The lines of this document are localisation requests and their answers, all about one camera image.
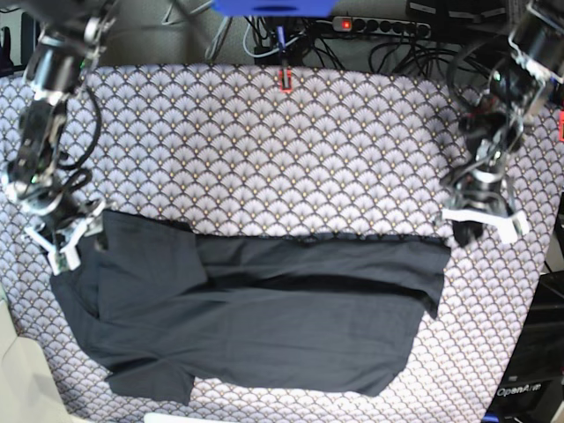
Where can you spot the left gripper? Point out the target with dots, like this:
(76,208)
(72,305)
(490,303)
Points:
(477,201)

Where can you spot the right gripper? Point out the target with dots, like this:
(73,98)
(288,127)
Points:
(62,227)

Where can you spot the dark navy T-shirt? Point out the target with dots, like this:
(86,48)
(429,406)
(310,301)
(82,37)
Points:
(162,306)

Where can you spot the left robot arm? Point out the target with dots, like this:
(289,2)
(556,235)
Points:
(518,87)

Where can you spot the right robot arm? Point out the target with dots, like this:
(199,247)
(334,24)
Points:
(40,179)

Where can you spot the red clamp right edge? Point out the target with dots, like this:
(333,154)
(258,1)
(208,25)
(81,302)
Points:
(561,126)

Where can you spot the fan patterned table cloth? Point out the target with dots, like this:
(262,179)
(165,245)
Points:
(226,150)

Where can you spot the black OpenArm box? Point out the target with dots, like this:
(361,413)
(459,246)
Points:
(531,389)

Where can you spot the red black table clamp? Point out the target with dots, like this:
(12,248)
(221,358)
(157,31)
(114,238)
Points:
(285,76)

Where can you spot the white power strip red switch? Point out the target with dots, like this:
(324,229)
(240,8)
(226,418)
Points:
(373,26)

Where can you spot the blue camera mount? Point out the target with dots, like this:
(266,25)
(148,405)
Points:
(275,8)

